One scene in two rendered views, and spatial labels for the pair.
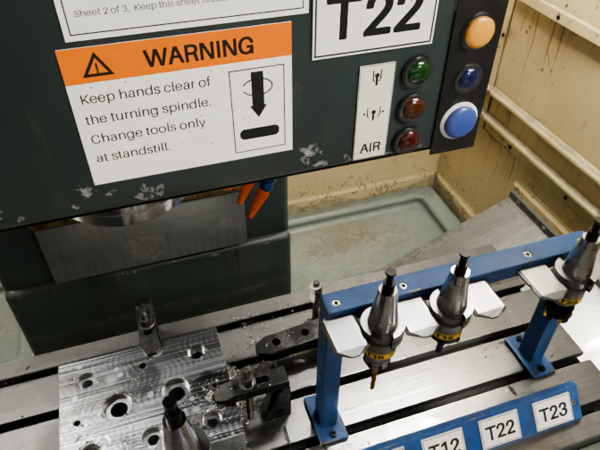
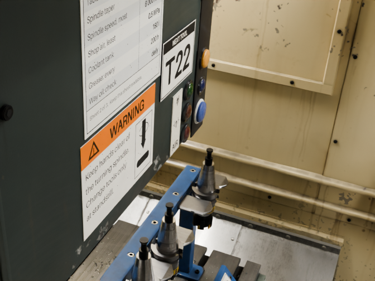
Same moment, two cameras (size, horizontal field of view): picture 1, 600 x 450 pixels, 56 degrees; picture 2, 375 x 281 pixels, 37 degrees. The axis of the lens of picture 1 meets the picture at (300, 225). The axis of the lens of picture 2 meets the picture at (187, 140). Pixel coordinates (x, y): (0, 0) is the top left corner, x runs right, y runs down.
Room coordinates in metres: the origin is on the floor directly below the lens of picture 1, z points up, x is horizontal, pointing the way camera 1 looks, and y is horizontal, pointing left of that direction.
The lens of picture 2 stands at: (0.01, 0.42, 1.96)
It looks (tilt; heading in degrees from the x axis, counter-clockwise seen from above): 31 degrees down; 308
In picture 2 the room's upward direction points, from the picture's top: 4 degrees clockwise
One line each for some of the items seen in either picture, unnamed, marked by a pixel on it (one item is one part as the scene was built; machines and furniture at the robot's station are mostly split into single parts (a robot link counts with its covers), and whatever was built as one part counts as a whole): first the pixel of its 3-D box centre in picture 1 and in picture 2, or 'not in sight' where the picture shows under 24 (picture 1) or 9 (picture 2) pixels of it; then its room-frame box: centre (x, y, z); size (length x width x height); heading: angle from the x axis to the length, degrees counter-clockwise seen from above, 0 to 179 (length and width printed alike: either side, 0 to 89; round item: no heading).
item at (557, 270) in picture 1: (573, 275); (205, 192); (0.61, -0.43, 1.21); 0.06 x 0.06 x 0.03
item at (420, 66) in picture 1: (418, 72); (189, 90); (0.41, -0.09, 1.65); 0.02 x 0.01 x 0.02; 108
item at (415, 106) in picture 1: (412, 108); (187, 112); (0.41, -0.09, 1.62); 0.02 x 0.01 x 0.02; 108
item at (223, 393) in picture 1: (252, 394); not in sight; (0.55, 0.08, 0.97); 0.13 x 0.03 x 0.15; 108
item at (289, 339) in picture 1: (318, 337); not in sight; (0.70, -0.04, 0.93); 0.26 x 0.05 x 0.06; 113
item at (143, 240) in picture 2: (389, 280); (143, 247); (0.51, -0.12, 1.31); 0.02 x 0.02 x 0.03
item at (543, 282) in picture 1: (544, 283); (196, 206); (0.59, -0.38, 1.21); 0.07 x 0.05 x 0.01; 18
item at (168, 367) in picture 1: (149, 405); not in sight; (0.53, 0.26, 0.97); 0.29 x 0.23 x 0.05; 108
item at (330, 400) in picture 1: (328, 372); not in sight; (0.54, -0.05, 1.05); 0.10 x 0.05 x 0.30; 18
